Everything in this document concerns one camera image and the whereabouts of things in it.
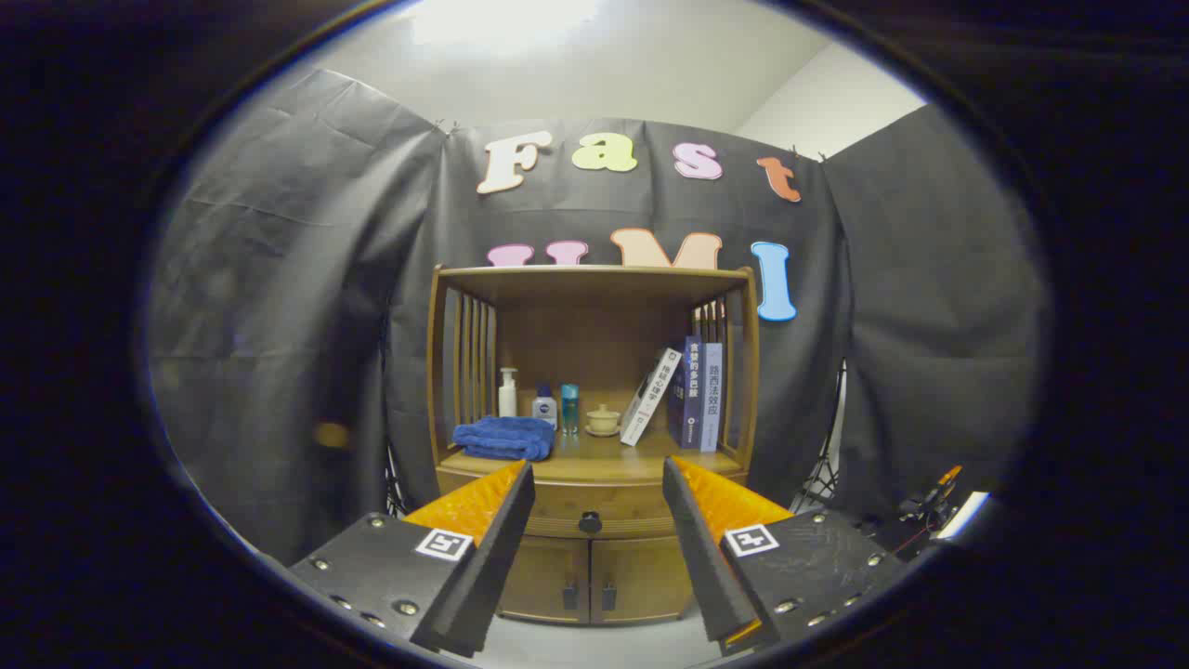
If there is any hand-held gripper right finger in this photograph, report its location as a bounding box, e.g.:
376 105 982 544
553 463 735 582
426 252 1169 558
661 455 909 656

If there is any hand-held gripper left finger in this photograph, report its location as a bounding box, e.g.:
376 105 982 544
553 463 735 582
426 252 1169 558
286 460 538 659

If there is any wooden drawer with black knob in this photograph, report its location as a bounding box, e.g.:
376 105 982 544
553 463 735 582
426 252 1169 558
437 467 750 540

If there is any wooden countertop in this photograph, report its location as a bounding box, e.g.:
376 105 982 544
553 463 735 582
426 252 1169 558
438 429 744 484

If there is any wooden cabinet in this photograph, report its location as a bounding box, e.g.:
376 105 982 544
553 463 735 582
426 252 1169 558
425 264 761 625

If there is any blue folded towel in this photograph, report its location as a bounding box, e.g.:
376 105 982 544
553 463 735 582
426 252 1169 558
452 415 556 463

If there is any pale lavender book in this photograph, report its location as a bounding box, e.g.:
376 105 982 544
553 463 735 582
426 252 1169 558
699 342 725 453

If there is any dark blue book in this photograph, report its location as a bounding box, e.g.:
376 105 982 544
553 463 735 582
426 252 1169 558
666 335 705 452

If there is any white book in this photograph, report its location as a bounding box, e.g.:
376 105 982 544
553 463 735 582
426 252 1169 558
619 348 682 448

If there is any black device with orange tip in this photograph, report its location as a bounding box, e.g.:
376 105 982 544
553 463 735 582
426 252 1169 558
896 465 967 542

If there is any white flat panel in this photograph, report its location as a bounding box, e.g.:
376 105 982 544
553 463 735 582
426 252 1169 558
934 491 993 542

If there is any black lattice stand frame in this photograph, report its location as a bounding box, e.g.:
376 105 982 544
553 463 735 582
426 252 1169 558
383 441 411 518
791 358 848 515

